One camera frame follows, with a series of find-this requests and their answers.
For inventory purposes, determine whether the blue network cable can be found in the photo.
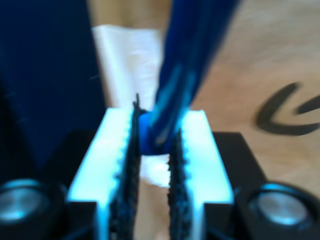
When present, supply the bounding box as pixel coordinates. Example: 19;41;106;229
138;0;241;157

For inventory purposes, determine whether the brown paper mailer bag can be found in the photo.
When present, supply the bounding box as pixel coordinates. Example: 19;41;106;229
84;0;320;240

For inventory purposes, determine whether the dark blue flat device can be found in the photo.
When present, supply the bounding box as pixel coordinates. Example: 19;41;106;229
0;0;106;176

